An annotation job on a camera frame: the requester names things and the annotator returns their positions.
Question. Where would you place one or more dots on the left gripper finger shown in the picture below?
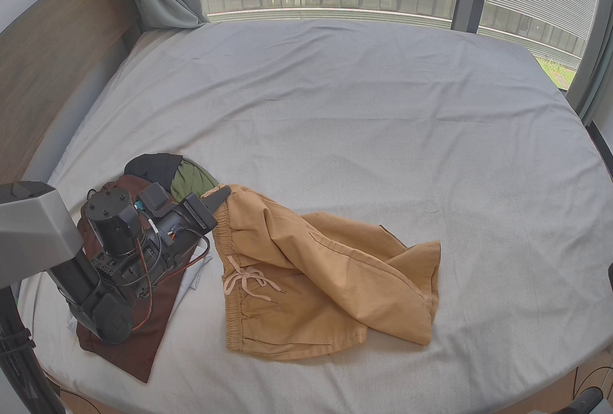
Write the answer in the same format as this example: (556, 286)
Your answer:
(215, 199)

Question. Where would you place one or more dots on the green garment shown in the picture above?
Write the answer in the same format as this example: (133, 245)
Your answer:
(191, 182)

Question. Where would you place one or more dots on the white garment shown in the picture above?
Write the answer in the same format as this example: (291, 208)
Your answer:
(194, 275)

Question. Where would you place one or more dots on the brown garment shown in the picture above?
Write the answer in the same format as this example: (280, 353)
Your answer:
(143, 345)

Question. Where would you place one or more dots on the black garment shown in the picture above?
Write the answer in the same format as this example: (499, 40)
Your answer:
(148, 167)

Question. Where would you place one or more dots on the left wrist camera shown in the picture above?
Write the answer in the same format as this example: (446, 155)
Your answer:
(155, 199)

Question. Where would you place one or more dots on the bed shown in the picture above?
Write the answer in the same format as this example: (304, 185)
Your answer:
(335, 115)

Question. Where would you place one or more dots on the tan shorts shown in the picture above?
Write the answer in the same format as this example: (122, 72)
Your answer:
(297, 268)

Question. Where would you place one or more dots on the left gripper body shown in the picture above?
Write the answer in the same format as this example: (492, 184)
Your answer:
(184, 230)

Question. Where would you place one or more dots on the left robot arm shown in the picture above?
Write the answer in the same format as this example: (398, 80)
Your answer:
(105, 316)

